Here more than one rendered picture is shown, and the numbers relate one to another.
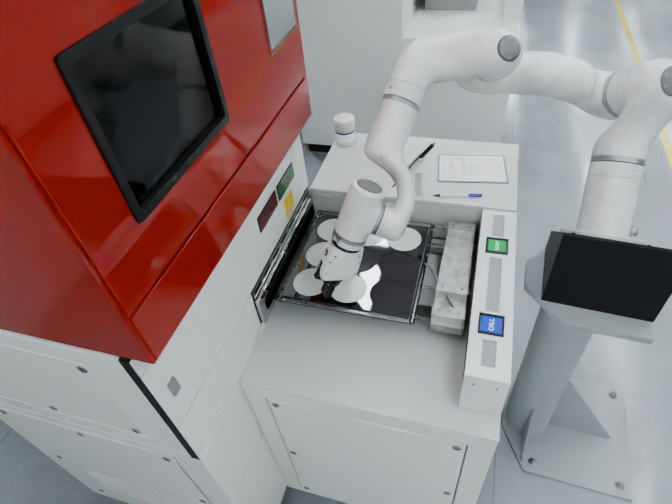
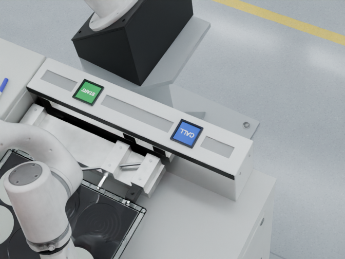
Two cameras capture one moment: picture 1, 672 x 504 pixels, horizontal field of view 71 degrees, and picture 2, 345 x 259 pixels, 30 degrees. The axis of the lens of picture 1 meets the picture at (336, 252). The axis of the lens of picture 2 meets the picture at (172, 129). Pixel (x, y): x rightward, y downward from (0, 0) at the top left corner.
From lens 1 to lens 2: 0.65 m
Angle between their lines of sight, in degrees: 44
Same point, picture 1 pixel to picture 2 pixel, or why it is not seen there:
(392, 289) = (92, 219)
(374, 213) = (57, 184)
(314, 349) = not seen: outside the picture
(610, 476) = (237, 128)
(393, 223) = (72, 170)
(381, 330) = (126, 251)
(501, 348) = (215, 134)
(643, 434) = (207, 85)
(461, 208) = (12, 107)
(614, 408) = (179, 95)
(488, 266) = (112, 110)
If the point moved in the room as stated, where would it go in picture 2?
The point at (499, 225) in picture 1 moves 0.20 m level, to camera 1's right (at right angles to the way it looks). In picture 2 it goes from (58, 79) to (74, 14)
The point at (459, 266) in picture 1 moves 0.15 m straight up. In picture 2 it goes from (81, 141) to (66, 109)
